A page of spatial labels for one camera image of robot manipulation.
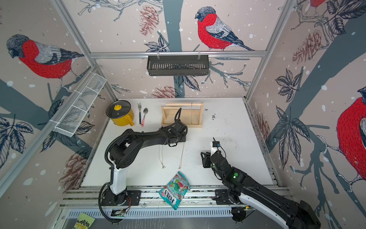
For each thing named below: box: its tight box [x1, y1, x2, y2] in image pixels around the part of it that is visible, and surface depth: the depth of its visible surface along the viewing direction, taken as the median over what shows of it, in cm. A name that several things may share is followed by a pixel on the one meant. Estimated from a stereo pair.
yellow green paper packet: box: [72, 212, 96, 229], surface depth 68 cm
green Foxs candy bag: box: [158, 170, 191, 211], surface depth 75 cm
